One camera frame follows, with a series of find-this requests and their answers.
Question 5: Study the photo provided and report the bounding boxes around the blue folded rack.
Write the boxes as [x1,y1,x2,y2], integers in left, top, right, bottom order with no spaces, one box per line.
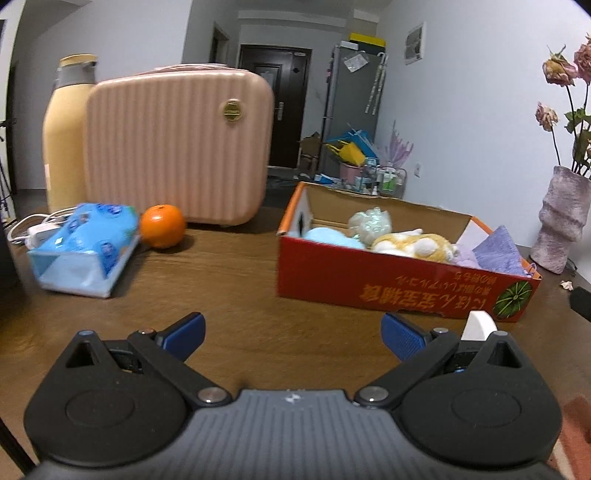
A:
[341,124,375,153]

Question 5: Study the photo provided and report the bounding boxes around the pink ribbed suitcase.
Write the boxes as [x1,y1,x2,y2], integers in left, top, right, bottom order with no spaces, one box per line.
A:
[83,64,276,228]

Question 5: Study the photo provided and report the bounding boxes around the clear plastic bag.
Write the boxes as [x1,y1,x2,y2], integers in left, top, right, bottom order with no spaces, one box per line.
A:
[348,207,393,246]

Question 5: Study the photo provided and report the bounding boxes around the pink textured vase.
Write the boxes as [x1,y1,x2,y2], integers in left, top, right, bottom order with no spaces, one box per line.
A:
[529,165,591,274]

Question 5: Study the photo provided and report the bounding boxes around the white charger cable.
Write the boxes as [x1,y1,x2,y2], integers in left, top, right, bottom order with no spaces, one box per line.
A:
[8,207,75,246]

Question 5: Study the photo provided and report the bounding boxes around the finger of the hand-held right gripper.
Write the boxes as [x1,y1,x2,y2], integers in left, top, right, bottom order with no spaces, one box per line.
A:
[569,285,591,322]

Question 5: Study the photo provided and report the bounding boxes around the hanging folded umbrellas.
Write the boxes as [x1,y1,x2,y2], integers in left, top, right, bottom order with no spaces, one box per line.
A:
[364,52,389,116]

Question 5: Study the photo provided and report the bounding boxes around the bunch of dried pink roses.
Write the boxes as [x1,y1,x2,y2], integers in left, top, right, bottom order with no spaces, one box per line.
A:
[535,36,591,179]

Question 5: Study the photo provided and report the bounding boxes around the yellow and black box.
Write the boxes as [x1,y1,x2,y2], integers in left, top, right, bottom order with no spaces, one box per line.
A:
[348,32,387,47]

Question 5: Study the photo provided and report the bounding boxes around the yellow and white plush toy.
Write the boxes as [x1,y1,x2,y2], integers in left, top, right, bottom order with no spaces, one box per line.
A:
[370,229,458,264]

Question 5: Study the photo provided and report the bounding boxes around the dark wooden door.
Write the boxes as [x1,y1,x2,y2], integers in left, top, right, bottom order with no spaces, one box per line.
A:
[238,44,313,169]

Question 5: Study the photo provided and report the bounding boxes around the wire storage cart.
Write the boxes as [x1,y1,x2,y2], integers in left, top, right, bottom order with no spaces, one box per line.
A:
[355,163,407,199]

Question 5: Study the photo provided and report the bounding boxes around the orange cardboard box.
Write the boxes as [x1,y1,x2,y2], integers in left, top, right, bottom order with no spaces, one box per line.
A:
[276,181,544,323]

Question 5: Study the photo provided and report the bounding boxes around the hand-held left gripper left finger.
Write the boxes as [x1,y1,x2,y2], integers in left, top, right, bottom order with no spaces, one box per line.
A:
[61,312,233,409]

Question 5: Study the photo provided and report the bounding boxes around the light blue plush toy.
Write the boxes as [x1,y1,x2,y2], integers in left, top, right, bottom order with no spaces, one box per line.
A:
[302,226,366,251]

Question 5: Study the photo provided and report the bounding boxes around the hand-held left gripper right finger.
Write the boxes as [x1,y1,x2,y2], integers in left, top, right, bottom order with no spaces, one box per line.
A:
[353,312,528,410]

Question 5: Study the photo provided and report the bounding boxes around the blue tissue pack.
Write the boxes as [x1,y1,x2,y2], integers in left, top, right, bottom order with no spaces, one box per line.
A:
[26,202,142,300]

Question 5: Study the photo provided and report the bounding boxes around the cream bottle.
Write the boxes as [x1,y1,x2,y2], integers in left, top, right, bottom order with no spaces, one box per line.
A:
[42,54,99,214]

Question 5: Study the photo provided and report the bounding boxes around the orange fruit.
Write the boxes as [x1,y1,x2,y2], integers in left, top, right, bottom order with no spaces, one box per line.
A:
[139,204,187,250]

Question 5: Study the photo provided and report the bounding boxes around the purple feather decoration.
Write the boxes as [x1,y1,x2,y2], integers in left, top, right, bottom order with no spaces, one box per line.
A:
[385,120,414,167]

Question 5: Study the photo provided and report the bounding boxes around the grey cabinet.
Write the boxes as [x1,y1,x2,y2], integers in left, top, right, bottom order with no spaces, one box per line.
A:
[321,40,389,140]

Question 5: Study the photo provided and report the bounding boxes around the purple cloth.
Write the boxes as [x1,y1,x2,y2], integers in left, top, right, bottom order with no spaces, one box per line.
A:
[470,224,532,278]

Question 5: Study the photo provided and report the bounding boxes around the white plastic piece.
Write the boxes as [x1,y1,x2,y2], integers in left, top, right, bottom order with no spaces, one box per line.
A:
[461,310,499,343]

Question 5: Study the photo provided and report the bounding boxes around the brown cardboard box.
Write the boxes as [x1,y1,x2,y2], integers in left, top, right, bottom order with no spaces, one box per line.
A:
[300,133,322,169]

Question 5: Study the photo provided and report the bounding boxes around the white wall panel box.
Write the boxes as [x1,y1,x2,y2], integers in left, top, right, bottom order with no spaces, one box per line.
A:
[402,23,425,64]

